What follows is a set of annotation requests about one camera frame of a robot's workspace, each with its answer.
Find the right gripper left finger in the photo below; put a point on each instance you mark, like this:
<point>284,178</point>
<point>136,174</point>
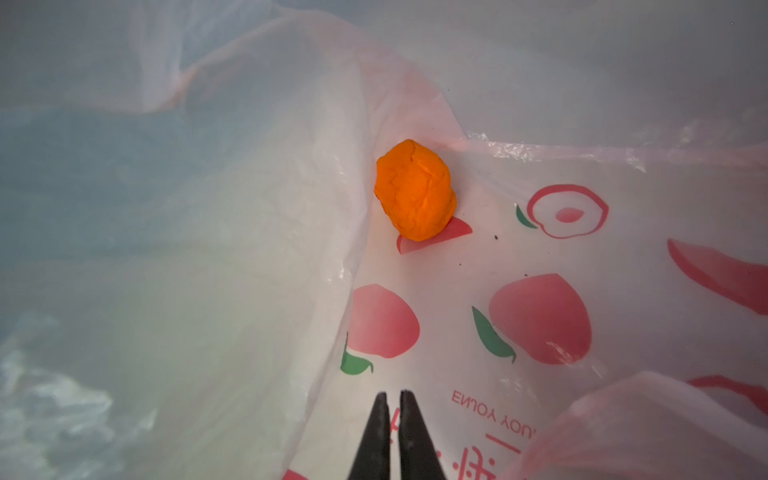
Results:
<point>372,459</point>

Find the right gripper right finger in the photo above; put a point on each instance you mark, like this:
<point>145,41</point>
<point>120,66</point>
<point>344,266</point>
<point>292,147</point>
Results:
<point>418,457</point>

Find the pink plastic bag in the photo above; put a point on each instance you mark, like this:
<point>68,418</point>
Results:
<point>198,281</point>

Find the orange fake fruit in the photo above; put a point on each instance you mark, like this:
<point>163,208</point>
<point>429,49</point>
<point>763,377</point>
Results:
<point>414,187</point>

